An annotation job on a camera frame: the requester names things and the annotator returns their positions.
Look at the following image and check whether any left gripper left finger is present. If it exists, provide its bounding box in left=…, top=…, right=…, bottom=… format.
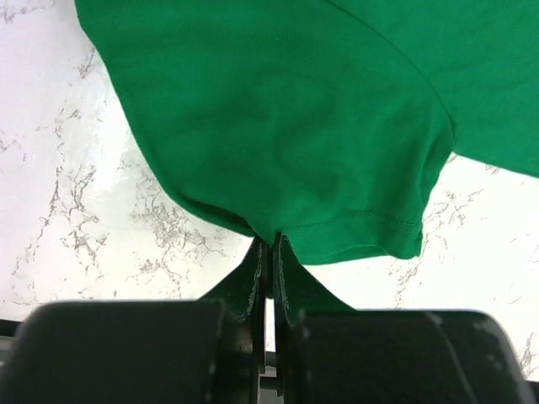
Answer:
left=1, top=240, right=266, bottom=403

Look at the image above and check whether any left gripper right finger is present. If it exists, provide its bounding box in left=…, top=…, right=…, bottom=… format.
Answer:
left=272, top=235, right=535, bottom=404

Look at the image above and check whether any green t-shirt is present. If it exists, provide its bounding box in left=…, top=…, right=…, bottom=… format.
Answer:
left=72, top=0, right=539, bottom=315

